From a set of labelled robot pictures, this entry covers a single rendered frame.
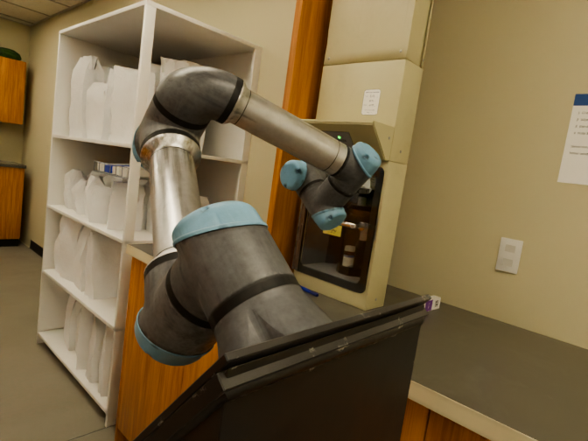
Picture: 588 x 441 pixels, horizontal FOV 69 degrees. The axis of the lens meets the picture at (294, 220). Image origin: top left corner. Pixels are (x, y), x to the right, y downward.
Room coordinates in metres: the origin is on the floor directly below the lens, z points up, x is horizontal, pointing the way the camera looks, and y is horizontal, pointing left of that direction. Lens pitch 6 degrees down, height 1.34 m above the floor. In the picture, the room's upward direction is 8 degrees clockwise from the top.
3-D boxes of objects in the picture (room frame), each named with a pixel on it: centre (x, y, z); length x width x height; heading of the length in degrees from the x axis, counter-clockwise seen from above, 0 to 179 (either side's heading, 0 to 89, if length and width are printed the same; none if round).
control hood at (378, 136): (1.36, -0.10, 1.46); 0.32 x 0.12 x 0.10; 47
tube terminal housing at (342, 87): (1.49, -0.23, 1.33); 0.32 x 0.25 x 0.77; 47
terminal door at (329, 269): (1.39, -0.14, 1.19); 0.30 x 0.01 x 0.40; 47
